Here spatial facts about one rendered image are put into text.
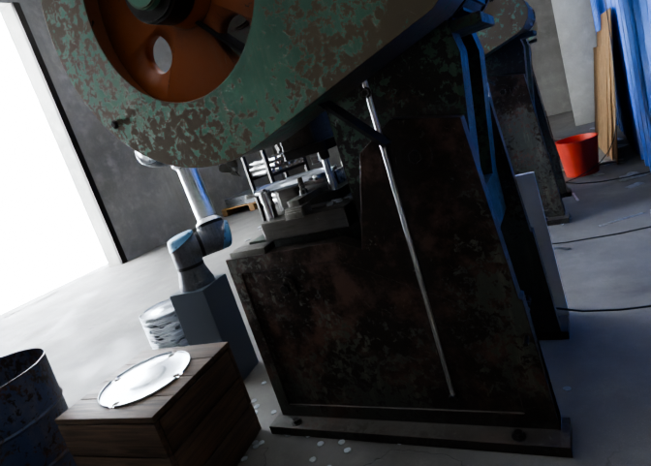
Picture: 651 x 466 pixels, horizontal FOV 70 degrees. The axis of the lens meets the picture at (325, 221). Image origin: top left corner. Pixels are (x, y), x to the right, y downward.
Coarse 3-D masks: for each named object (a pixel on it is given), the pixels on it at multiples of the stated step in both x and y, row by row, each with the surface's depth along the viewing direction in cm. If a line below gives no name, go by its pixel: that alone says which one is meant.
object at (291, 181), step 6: (324, 168) 168; (300, 174) 173; (306, 174) 160; (312, 174) 160; (288, 180) 161; (294, 180) 154; (264, 186) 169; (270, 186) 166; (276, 186) 158; (282, 186) 154; (288, 186) 146; (258, 192) 160
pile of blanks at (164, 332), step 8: (152, 320) 242; (160, 320) 241; (168, 320) 242; (176, 320) 244; (144, 328) 247; (152, 328) 243; (160, 328) 242; (168, 328) 243; (176, 328) 245; (152, 336) 245; (160, 336) 243; (168, 336) 246; (176, 336) 244; (184, 336) 248; (152, 344) 248; (160, 344) 245; (168, 344) 244; (176, 344) 245; (184, 344) 246
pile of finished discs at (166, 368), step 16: (128, 368) 157; (144, 368) 154; (160, 368) 149; (176, 368) 146; (112, 384) 150; (128, 384) 145; (144, 384) 141; (160, 384) 139; (112, 400) 138; (128, 400) 135
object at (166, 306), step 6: (168, 300) 267; (156, 306) 263; (162, 306) 257; (168, 306) 254; (144, 312) 259; (150, 312) 255; (156, 312) 251; (162, 312) 249; (168, 312) 245; (144, 318) 248; (150, 318) 245
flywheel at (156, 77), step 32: (96, 0) 120; (128, 0) 100; (160, 0) 99; (192, 0) 102; (224, 0) 105; (96, 32) 121; (128, 32) 120; (160, 32) 115; (192, 32) 111; (224, 32) 110; (128, 64) 123; (192, 64) 114; (224, 64) 110; (160, 96) 122; (192, 96) 118
